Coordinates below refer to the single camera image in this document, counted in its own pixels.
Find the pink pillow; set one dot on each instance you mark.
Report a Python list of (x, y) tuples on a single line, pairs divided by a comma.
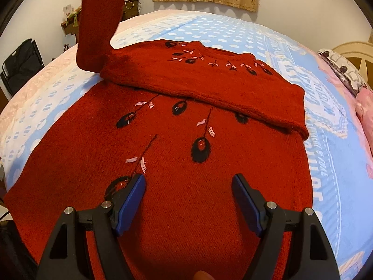
[(365, 108)]

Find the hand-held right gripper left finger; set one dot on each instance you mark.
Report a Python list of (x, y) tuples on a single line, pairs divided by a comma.
[(131, 201)]

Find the patterned pillow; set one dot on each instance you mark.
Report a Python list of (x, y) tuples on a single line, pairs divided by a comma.
[(343, 70)]

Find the person's right hand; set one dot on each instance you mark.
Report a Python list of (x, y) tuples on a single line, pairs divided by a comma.
[(202, 276)]

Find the wooden dresser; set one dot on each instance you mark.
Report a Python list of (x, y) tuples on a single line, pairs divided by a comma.
[(70, 27)]

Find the black bag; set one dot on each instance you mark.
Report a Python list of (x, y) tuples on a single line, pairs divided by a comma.
[(20, 61)]

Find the cream headboard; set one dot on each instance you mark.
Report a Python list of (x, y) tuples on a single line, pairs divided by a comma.
[(358, 49)]

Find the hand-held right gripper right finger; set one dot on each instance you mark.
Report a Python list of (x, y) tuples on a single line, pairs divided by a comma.
[(247, 204)]

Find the red knit sweater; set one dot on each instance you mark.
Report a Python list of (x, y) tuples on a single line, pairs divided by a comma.
[(180, 210)]

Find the blue printed blanket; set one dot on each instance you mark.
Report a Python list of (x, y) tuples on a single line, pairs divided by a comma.
[(320, 99)]

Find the white card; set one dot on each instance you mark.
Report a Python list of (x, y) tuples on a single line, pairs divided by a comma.
[(67, 10)]

